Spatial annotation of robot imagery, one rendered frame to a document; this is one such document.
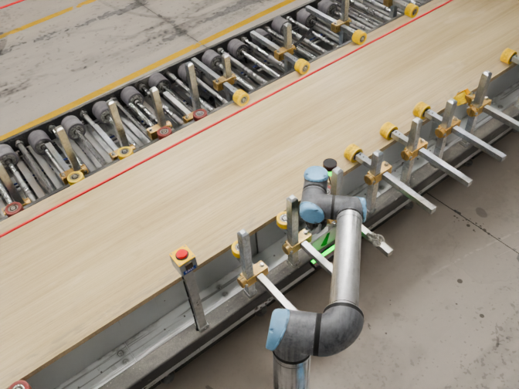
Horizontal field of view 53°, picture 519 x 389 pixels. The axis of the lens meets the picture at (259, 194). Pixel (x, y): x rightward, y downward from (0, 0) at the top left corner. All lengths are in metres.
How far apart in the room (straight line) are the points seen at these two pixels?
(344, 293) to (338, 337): 0.15
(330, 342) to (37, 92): 4.16
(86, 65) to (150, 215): 3.04
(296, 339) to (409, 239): 2.14
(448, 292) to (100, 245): 2.00
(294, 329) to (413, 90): 1.96
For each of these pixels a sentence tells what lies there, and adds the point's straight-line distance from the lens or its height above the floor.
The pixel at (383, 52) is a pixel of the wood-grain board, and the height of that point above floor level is 0.90.
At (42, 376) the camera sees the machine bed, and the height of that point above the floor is 0.74.
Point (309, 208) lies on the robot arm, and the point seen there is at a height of 1.32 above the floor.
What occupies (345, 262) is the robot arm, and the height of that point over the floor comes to 1.38.
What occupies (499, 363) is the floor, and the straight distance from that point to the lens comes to 3.18.
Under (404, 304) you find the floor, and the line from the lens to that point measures 3.22.
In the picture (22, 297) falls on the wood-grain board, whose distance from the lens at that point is 2.40.
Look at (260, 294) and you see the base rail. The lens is 2.37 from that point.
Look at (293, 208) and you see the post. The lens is 2.12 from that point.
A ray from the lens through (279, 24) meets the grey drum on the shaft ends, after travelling 3.80.
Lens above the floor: 2.72
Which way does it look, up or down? 48 degrees down
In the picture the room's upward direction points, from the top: 5 degrees counter-clockwise
